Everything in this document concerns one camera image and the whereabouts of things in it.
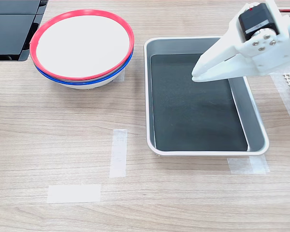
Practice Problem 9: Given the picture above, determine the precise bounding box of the steel tray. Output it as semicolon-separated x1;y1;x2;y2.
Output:
144;36;270;157

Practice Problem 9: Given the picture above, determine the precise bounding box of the red-rimmed white round plate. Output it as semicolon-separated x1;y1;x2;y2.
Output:
29;9;135;82

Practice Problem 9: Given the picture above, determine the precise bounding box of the black mat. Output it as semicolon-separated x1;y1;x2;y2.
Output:
149;53;248;152

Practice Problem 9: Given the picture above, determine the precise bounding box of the blue-rimmed white round plate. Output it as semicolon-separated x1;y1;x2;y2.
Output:
34;47;135;90

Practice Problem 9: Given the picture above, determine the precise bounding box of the clear tape strip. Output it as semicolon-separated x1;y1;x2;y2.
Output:
109;129;128;178
271;72;290;136
227;155;271;175
47;184;102;204
113;69;126;82

